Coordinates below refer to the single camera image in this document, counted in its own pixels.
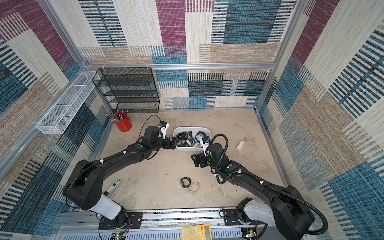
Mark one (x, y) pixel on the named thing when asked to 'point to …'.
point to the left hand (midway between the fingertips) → (173, 138)
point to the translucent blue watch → (192, 141)
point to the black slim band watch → (185, 182)
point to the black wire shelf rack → (132, 89)
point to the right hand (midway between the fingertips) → (200, 155)
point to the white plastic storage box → (179, 129)
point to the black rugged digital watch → (204, 139)
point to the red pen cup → (124, 124)
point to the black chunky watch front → (182, 137)
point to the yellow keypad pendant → (199, 232)
